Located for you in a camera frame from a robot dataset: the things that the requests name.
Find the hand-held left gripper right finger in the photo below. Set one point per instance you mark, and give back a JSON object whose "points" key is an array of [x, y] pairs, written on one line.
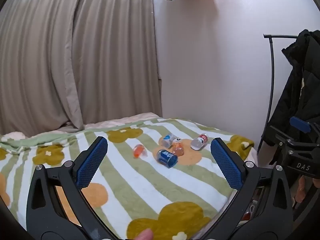
{"points": [[226, 166]]}

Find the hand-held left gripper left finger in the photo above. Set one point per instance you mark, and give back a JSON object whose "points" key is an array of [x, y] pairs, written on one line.
{"points": [[92, 163]]}

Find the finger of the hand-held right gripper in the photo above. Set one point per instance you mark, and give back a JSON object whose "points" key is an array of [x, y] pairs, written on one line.
{"points": [[300, 125]]}

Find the clear cup with blue label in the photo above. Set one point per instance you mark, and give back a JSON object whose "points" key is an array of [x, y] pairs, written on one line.
{"points": [[168, 140]]}

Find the person's left hand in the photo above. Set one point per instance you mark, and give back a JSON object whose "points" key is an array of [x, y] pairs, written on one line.
{"points": [[145, 235]]}

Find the red-label clear bottle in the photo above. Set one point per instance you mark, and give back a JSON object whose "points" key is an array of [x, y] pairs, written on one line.
{"points": [[199, 142]]}

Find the black coat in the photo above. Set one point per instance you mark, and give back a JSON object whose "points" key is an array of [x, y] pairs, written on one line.
{"points": [[300, 85]]}

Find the orange cap clear bottle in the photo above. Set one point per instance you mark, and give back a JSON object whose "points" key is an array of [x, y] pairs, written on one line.
{"points": [[139, 151]]}

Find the green striped flower blanket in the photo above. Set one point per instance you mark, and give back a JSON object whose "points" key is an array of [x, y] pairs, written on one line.
{"points": [[140, 180]]}

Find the small orange drink bottle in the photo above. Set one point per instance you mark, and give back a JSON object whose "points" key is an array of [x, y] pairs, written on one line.
{"points": [[178, 148]]}

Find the black clothes rack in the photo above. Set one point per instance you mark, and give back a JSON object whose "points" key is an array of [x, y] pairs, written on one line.
{"points": [[272, 80]]}

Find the beige curtain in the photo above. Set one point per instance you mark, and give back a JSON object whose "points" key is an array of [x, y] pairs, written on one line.
{"points": [[75, 55]]}

